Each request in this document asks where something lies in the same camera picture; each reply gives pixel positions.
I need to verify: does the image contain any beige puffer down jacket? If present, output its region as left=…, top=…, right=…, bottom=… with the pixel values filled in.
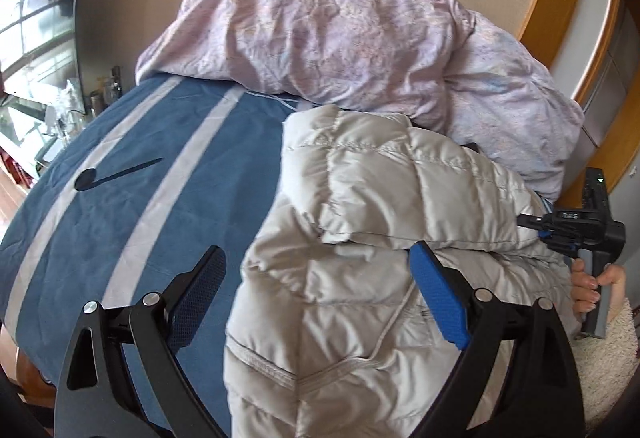
left=224, top=106, right=578, bottom=437

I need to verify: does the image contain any person's right hand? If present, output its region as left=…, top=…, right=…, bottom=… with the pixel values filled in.
left=570, top=258, right=626, bottom=322

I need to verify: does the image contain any wooden door with glass panes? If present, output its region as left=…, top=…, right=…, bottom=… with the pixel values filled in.
left=516, top=0, right=639, bottom=205

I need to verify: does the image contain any blue white striped bedsheet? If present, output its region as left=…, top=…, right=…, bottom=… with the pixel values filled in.
left=1, top=74, right=307, bottom=429

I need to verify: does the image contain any pink floral duvet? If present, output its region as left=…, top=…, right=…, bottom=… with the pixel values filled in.
left=134, top=0, right=584, bottom=200

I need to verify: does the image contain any window with frame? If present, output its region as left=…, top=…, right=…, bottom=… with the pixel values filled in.
left=1, top=0, right=90, bottom=178

